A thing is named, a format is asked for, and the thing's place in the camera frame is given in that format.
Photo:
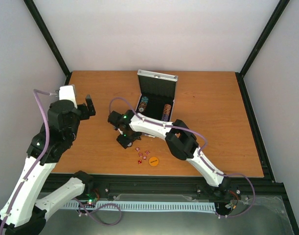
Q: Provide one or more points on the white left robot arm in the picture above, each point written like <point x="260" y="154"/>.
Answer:
<point x="24" y="213"/>

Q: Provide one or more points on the red poker chip stack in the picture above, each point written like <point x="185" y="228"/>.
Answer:
<point x="167" y="109"/>

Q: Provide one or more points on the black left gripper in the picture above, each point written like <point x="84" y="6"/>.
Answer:
<point x="87" y="113"/>

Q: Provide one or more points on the aluminium poker case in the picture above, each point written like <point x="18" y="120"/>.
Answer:
<point x="160" y="88"/>

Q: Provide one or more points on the orange dealer button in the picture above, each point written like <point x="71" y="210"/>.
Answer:
<point x="153" y="161"/>

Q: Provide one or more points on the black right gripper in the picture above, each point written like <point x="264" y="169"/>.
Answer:
<point x="125" y="143"/>

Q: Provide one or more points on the blue poker chip stack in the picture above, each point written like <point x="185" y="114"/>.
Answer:
<point x="144" y="99"/>

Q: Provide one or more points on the brown poker chip stack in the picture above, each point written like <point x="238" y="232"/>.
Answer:
<point x="142" y="107"/>

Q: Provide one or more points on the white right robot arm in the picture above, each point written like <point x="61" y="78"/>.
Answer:
<point x="181" y="141"/>

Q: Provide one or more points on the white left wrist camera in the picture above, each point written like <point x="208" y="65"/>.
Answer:
<point x="66" y="92"/>

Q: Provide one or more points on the purple poker chip stack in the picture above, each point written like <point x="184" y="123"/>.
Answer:
<point x="165" y="117"/>

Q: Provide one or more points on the light blue cable duct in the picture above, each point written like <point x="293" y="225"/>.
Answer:
<point x="134" y="206"/>

